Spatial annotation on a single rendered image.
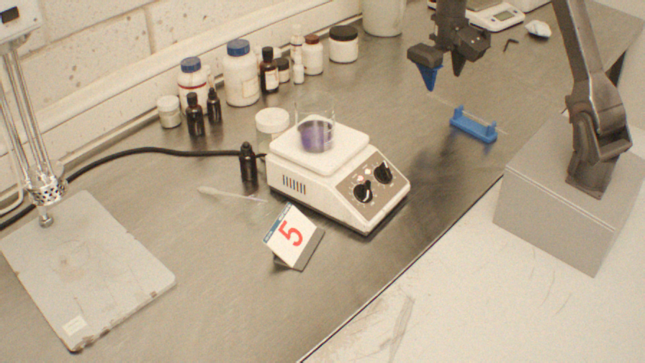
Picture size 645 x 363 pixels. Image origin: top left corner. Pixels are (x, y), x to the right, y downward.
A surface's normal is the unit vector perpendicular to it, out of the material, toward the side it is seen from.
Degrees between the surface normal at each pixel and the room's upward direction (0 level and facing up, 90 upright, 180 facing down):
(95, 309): 0
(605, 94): 44
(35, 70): 90
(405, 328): 0
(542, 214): 90
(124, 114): 90
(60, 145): 90
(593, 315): 0
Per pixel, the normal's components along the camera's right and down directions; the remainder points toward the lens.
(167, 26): 0.73, 0.42
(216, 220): -0.01, -0.78
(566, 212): -0.68, 0.47
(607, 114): 0.26, -0.16
